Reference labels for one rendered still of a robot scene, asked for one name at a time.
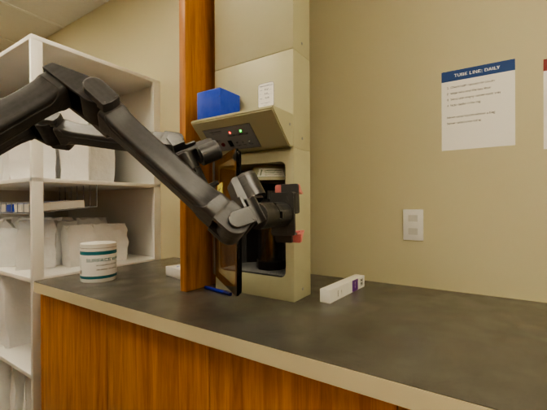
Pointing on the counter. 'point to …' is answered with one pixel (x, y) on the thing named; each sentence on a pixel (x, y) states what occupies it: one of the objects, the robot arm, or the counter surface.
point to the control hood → (277, 116)
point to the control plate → (234, 137)
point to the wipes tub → (98, 261)
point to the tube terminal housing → (300, 171)
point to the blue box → (216, 102)
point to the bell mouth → (270, 173)
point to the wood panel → (196, 21)
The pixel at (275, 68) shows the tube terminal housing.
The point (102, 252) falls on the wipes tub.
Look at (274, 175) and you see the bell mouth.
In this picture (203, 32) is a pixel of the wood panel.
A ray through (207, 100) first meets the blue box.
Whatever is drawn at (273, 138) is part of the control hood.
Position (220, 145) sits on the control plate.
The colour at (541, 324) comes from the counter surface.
